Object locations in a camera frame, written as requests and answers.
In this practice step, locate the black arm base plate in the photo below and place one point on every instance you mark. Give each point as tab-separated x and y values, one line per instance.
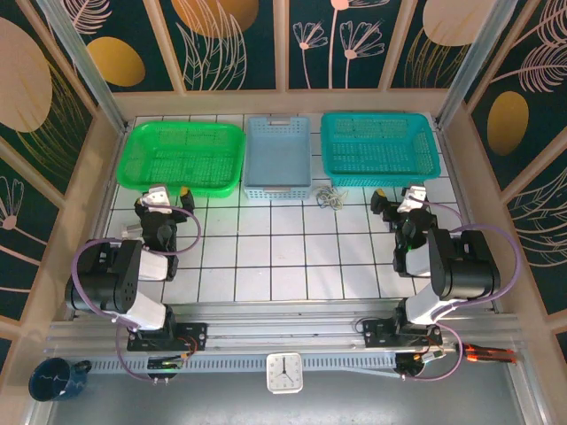
376	332
195	336

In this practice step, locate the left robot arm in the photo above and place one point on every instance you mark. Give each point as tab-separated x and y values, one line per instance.
146	314

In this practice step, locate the dark blue mug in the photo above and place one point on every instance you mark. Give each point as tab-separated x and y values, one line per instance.
55	380

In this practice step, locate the white square clock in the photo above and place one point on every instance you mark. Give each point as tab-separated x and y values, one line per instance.
284	373

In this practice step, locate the light blue plastic basket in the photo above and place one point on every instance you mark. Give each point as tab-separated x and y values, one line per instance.
277	159

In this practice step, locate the teal plastic basket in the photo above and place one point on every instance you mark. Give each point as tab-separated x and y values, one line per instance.
376	150

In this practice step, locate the orange black hand tool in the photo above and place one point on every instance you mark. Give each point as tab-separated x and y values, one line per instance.
487	354

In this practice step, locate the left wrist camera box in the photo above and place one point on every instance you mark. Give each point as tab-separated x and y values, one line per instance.
157	197

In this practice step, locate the aluminium mounting rail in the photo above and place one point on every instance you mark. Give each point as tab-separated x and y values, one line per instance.
283	327

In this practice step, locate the aluminium frame post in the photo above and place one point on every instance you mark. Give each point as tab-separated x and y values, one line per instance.
88	75
474	62

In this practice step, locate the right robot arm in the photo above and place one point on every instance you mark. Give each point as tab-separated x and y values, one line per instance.
425	305

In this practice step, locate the green plastic basket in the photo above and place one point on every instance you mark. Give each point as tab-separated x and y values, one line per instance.
181	155

